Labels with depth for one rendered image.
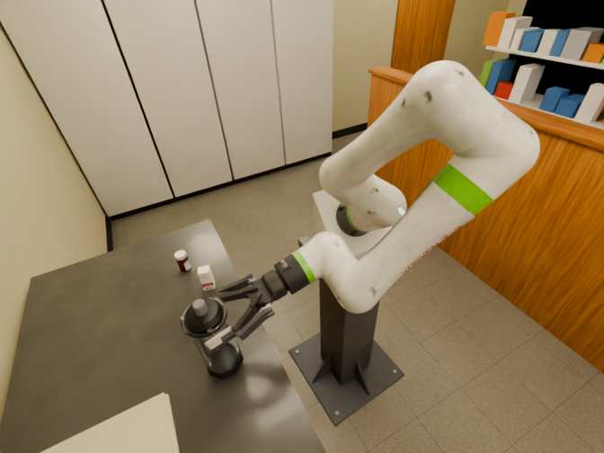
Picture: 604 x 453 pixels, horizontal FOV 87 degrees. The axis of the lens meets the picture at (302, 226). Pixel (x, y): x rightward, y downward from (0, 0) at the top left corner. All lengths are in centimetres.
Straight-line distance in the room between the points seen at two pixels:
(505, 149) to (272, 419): 79
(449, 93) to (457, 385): 172
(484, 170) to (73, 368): 117
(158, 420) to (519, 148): 66
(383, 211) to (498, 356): 151
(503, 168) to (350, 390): 152
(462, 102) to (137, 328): 107
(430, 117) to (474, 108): 7
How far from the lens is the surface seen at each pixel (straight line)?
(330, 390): 195
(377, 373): 201
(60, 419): 114
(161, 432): 34
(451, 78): 64
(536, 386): 229
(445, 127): 65
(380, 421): 193
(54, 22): 300
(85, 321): 130
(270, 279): 80
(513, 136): 69
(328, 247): 80
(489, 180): 69
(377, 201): 95
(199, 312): 78
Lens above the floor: 181
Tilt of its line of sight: 39 degrees down
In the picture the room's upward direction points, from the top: 4 degrees counter-clockwise
